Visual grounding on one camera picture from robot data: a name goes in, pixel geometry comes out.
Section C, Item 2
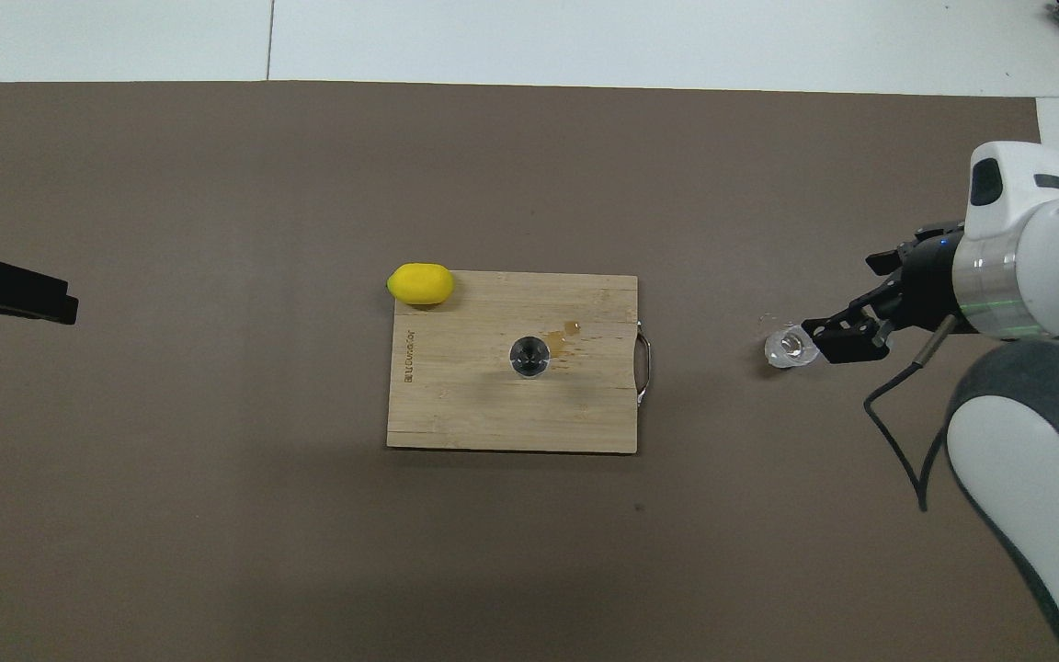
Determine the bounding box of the brown liquid spill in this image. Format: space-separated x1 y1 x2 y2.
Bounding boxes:
543 319 583 355

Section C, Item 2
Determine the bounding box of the bamboo cutting board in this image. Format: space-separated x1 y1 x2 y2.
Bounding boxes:
387 270 652 455

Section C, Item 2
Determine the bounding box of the yellow lemon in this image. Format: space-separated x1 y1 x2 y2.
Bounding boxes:
387 263 455 306

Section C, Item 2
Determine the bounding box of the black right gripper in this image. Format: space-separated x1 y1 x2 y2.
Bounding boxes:
800 219 966 365

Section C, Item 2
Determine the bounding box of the steel double jigger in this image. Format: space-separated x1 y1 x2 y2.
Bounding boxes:
508 336 552 379

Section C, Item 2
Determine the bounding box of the small clear glass cup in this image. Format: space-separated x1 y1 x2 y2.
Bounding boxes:
764 324 817 371

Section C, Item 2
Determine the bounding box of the brown table mat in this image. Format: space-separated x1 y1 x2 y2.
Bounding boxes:
0 81 1059 662

